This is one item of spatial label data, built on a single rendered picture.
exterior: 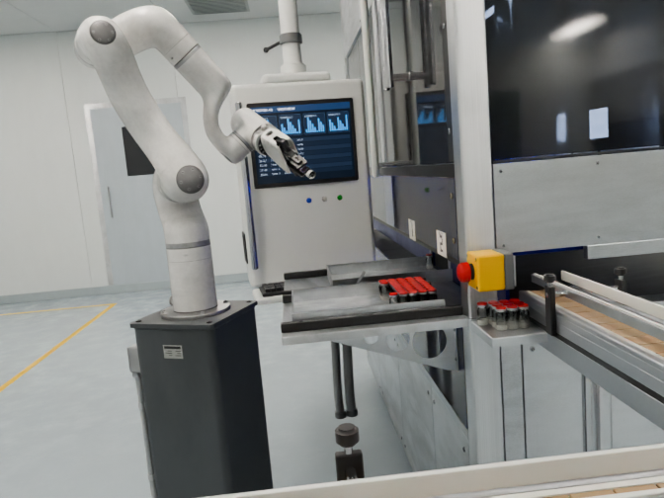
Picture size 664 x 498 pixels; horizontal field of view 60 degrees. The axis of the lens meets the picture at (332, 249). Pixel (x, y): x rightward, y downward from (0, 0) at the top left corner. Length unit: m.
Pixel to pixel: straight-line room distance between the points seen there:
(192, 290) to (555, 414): 0.94
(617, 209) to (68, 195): 6.41
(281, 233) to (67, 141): 5.21
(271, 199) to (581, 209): 1.21
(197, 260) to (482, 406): 0.81
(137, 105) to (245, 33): 5.40
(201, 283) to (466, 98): 0.83
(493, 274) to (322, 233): 1.15
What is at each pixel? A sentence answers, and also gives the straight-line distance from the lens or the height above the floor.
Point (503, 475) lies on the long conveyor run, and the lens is 0.52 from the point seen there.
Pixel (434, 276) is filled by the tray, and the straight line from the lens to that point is 1.64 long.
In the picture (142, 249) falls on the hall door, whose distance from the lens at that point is 6.98.
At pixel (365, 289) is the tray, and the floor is 0.90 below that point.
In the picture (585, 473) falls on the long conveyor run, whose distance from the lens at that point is 0.55.
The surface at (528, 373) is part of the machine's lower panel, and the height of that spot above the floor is 0.75.
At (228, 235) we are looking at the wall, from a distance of 6.81.
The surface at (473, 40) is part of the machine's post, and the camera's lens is 1.25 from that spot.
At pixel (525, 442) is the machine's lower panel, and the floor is 0.59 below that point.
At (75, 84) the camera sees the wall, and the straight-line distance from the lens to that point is 7.19.
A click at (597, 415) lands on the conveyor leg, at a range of 1.17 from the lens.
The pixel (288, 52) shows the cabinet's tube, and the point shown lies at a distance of 2.28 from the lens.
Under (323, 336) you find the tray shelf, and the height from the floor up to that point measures 0.87.
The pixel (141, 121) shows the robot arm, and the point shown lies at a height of 1.38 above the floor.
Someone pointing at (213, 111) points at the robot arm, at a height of 1.40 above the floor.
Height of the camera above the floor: 1.22
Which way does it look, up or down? 8 degrees down
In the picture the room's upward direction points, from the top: 5 degrees counter-clockwise
